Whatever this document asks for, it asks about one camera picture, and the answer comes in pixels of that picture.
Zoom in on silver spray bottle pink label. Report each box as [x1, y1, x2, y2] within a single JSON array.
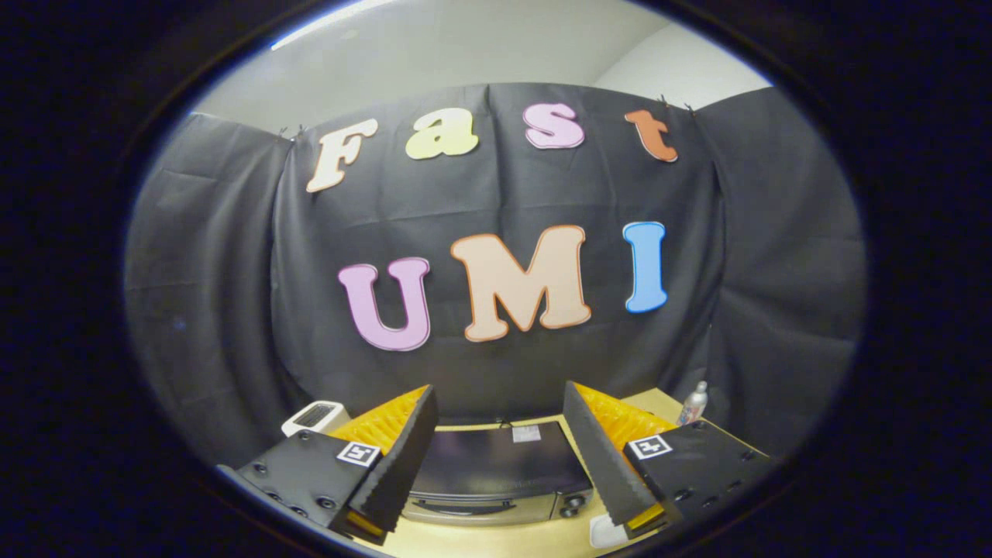
[[678, 381, 709, 427]]

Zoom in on white plate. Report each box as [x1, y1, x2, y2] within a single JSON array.
[[589, 513, 632, 549]]

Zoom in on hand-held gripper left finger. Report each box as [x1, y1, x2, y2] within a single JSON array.
[[217, 384, 440, 546]]

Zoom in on black backdrop cloth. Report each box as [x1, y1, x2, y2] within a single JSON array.
[[124, 81, 867, 474]]

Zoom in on white bread toaster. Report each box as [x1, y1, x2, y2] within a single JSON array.
[[281, 401, 346, 437]]

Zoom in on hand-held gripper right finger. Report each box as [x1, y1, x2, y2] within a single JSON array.
[[562, 380, 777, 542]]

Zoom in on black toaster oven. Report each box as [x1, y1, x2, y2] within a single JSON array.
[[401, 421, 595, 528]]

